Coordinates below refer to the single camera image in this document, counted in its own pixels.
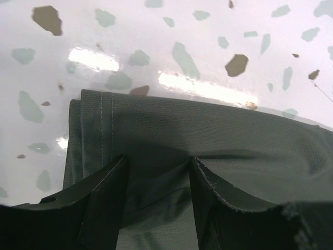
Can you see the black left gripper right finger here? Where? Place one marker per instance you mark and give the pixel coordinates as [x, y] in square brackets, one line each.
[229, 218]

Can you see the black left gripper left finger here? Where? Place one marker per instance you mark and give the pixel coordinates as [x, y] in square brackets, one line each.
[86, 215]

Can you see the grey t shirt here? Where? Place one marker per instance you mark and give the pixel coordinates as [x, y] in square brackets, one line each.
[273, 158]

